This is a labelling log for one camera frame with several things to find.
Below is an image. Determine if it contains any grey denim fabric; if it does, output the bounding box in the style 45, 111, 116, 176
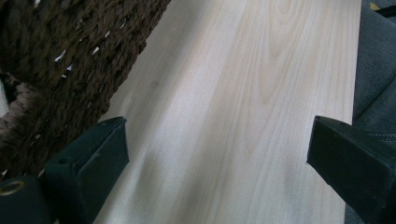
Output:
344, 0, 396, 224

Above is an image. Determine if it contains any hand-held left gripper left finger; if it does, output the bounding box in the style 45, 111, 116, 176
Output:
39, 116, 130, 224

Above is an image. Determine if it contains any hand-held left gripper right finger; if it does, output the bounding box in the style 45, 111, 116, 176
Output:
305, 115, 396, 224

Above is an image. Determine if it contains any dark brown woven basket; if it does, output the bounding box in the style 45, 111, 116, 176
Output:
0, 0, 172, 181

